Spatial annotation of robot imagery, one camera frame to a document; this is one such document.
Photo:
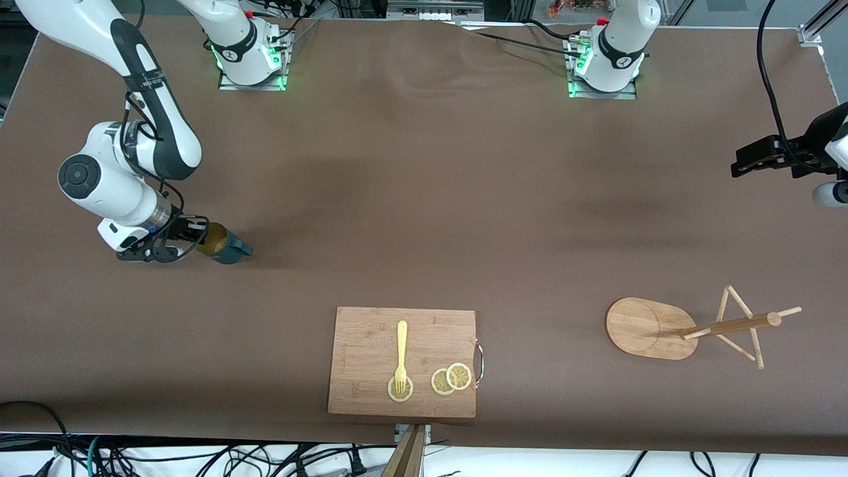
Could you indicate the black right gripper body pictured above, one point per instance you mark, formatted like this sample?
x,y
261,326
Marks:
x,y
177,228

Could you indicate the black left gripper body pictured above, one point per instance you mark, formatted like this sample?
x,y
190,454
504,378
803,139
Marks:
x,y
809,150

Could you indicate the lemon slice under fork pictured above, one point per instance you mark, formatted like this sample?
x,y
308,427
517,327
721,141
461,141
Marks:
x,y
392,395

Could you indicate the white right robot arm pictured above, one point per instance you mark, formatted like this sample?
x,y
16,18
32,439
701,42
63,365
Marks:
x,y
159,112

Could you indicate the wooden mug rack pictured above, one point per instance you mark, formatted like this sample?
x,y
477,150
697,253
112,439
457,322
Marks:
x,y
646,328

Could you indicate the bamboo cutting board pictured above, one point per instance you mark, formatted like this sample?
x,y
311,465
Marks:
x,y
371,358

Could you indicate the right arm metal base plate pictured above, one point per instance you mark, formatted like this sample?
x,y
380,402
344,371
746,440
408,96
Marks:
x,y
228,85

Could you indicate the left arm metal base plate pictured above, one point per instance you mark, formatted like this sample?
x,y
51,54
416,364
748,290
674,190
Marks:
x,y
626,95

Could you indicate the yellow plastic fork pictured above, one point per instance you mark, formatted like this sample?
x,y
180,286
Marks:
x,y
401,344

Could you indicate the aluminium frame profile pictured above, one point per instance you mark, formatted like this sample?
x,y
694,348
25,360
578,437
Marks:
x,y
815,26

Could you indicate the black power plug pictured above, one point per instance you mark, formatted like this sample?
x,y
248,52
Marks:
x,y
358,464

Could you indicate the wooden beam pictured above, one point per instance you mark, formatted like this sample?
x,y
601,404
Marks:
x,y
405,457

